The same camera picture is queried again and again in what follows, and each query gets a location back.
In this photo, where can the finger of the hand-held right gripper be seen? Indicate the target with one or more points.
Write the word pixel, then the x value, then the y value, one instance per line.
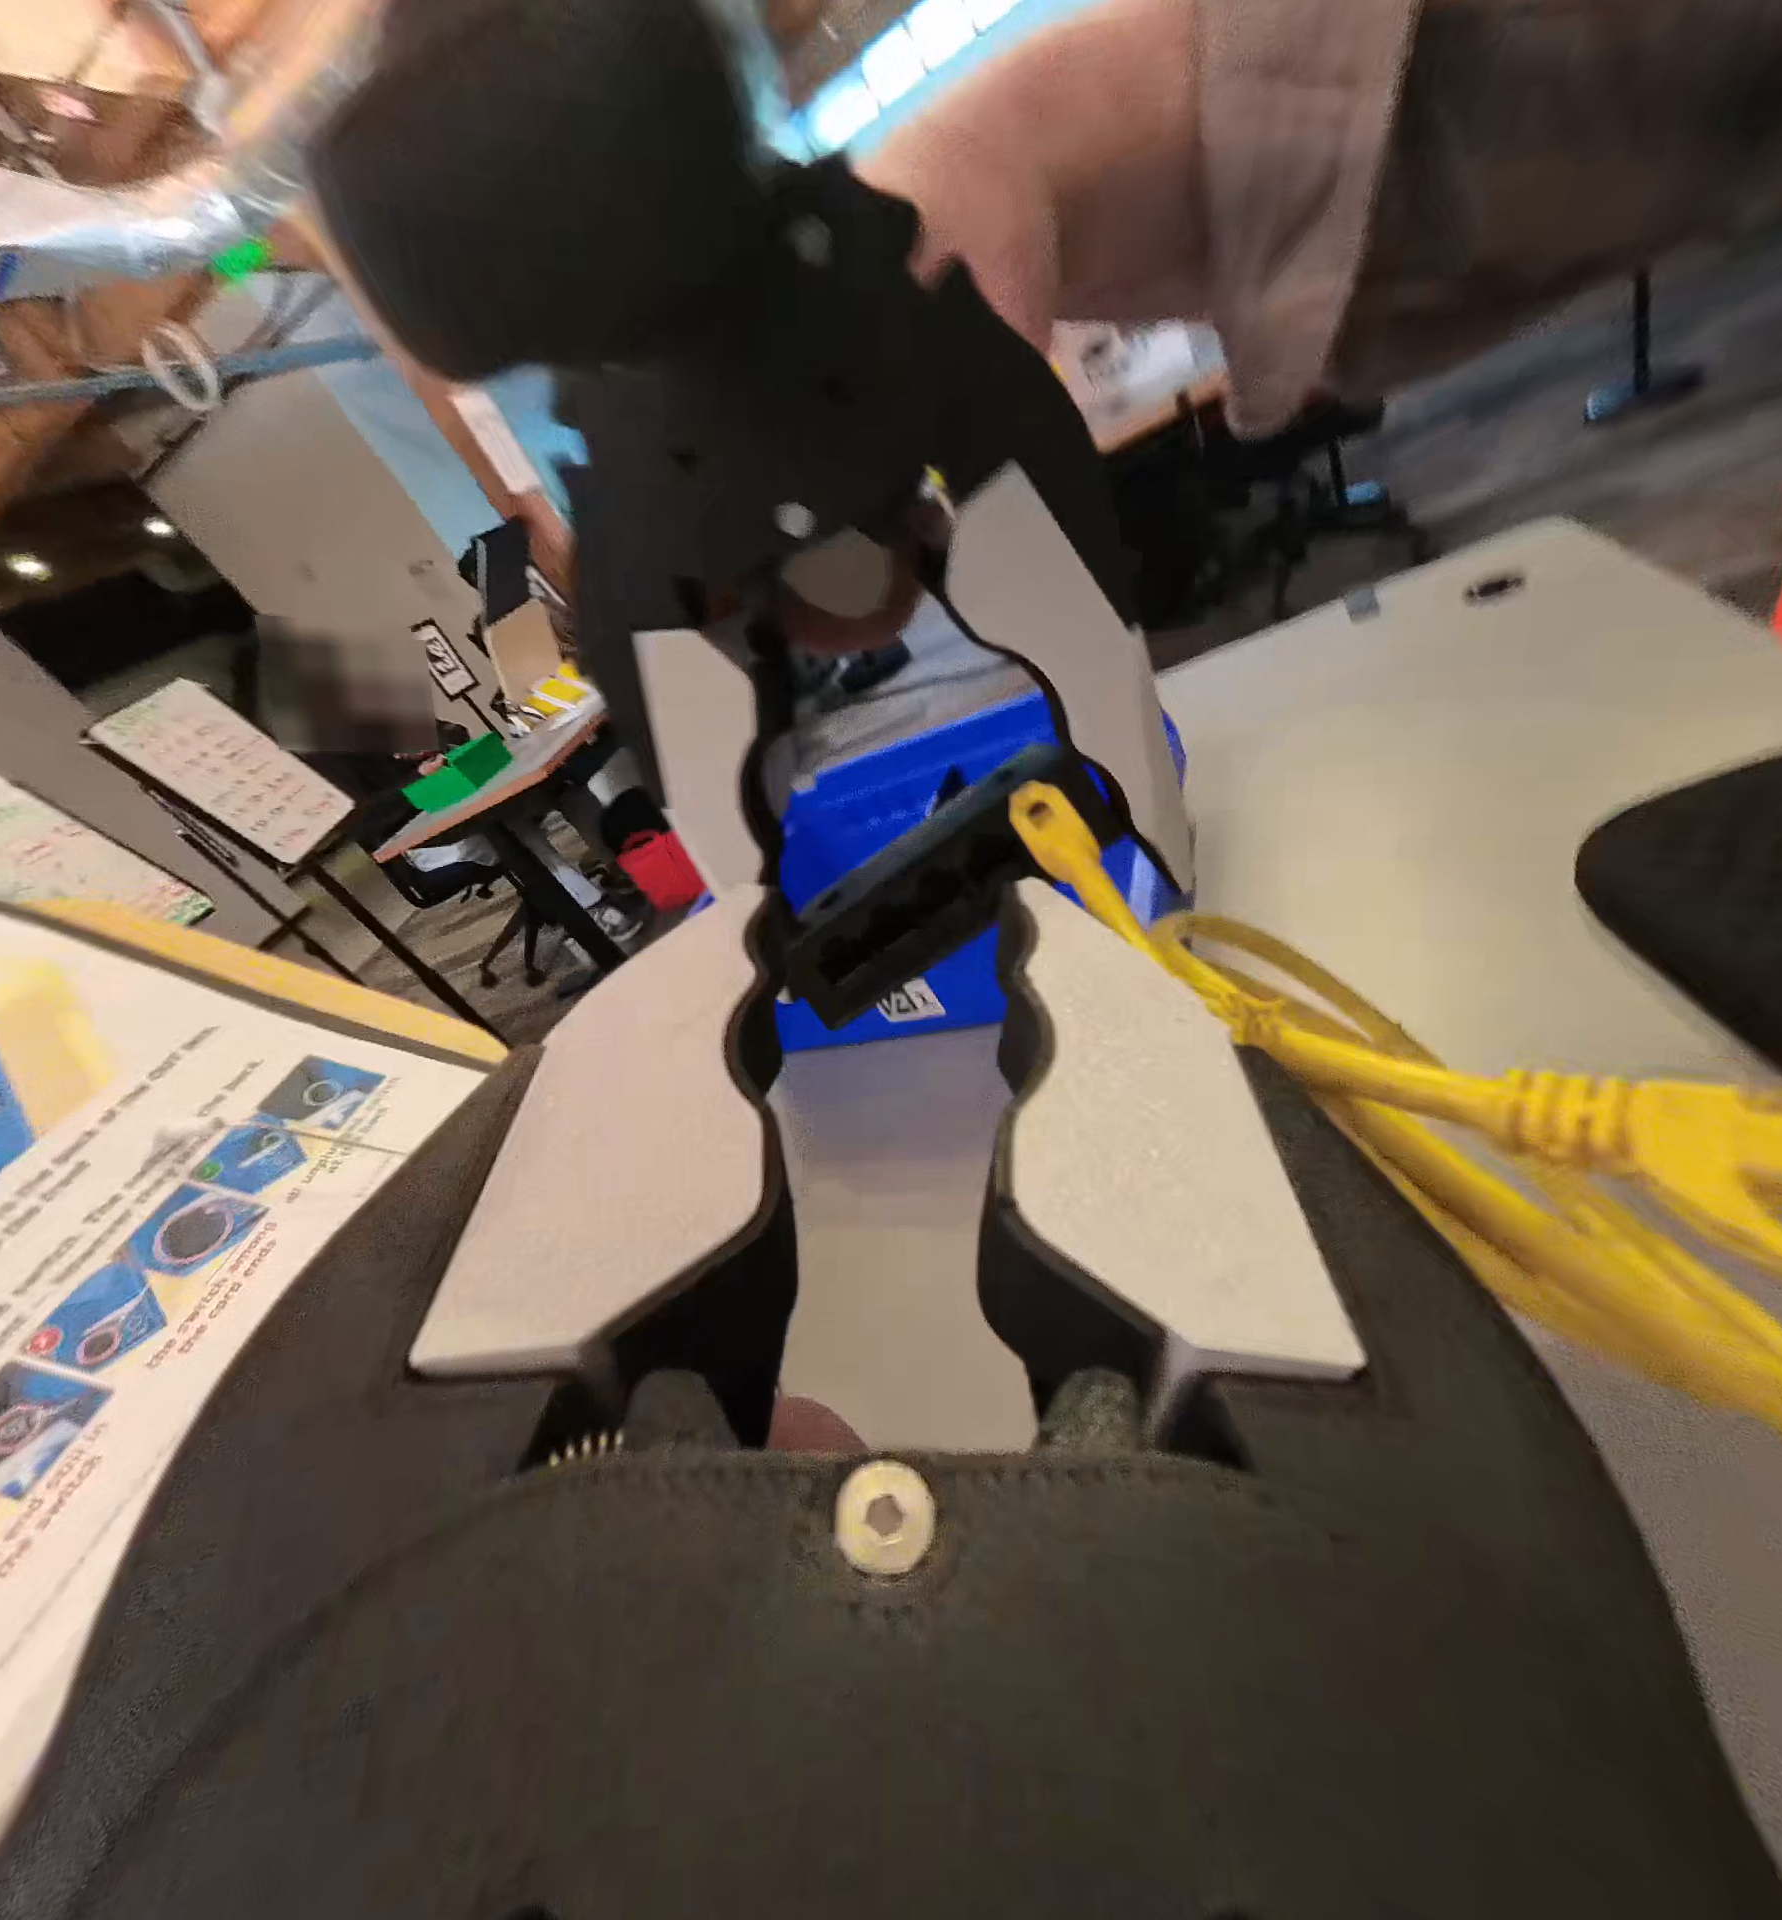
pixel 1055 615
pixel 688 736

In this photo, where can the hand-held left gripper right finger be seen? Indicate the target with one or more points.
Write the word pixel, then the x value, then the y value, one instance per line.
pixel 1177 1171

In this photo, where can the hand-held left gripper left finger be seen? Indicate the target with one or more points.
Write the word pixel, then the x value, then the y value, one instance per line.
pixel 607 1140

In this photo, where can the blue plastic bin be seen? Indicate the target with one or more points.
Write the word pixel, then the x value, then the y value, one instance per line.
pixel 861 795

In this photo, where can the black network switch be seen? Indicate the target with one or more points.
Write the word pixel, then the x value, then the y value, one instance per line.
pixel 905 900

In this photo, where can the person's right hand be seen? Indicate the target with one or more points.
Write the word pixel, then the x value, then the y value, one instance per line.
pixel 1073 180

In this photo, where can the red fabric bin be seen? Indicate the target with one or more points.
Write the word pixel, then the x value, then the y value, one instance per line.
pixel 661 874

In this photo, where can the long wood-edged desk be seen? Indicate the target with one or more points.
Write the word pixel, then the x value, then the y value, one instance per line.
pixel 516 781

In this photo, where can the tilted board stand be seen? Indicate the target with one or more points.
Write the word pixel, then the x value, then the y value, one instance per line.
pixel 524 632

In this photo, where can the wood-edged side desk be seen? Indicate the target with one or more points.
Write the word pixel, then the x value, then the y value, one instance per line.
pixel 1145 406

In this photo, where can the green plastic bin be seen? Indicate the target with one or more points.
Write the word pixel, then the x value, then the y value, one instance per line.
pixel 457 772

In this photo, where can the small marker sign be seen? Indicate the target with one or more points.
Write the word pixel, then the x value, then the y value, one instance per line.
pixel 446 659

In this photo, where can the black office chair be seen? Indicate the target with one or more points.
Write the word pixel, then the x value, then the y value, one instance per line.
pixel 1326 481

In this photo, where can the whiteboard with written list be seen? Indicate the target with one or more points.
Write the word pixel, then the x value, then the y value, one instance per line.
pixel 230 765

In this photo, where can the printed instruction sheet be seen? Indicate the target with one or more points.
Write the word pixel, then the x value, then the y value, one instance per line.
pixel 111 1201

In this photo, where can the whiteboard with green heading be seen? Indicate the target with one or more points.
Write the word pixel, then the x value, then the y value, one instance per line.
pixel 51 848

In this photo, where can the black stanchion post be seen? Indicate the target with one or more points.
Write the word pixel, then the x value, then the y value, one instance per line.
pixel 1641 383

